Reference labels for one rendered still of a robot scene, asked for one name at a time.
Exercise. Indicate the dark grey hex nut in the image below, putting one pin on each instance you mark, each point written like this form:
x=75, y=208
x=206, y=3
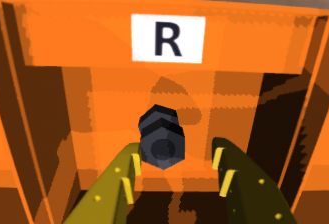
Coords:
x=162, y=144
x=155, y=113

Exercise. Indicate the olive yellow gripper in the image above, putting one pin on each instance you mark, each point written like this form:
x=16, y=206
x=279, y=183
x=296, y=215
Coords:
x=252, y=196

